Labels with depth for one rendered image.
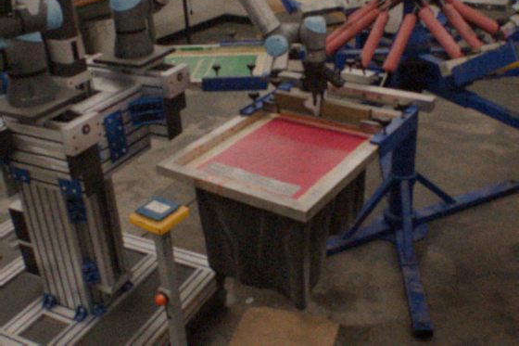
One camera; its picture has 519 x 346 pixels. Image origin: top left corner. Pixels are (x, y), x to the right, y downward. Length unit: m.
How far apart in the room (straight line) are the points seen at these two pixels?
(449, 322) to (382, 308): 0.29
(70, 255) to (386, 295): 1.45
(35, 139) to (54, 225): 0.60
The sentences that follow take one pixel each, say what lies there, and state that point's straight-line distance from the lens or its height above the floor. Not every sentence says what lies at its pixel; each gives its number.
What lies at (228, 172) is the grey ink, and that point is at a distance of 1.98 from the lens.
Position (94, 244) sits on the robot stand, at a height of 0.57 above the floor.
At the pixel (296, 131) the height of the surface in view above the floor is 0.96.
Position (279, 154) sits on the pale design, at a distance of 2.08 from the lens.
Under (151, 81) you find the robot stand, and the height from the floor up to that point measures 1.18.
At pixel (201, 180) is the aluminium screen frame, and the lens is 1.89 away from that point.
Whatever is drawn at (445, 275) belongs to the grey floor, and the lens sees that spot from 3.12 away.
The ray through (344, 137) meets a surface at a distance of 2.19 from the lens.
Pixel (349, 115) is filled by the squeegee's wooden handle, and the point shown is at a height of 1.03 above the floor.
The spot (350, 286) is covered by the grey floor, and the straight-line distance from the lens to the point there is 2.99.
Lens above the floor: 1.89
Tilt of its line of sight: 26 degrees down
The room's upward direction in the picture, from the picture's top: 4 degrees counter-clockwise
